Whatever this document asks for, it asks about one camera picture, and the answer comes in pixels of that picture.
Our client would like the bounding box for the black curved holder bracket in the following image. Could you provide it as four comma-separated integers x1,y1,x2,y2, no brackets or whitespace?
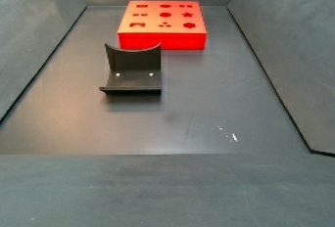
100,44,163,94

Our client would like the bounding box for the red shape sorter box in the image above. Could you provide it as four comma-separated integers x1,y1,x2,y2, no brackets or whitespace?
119,0,207,50

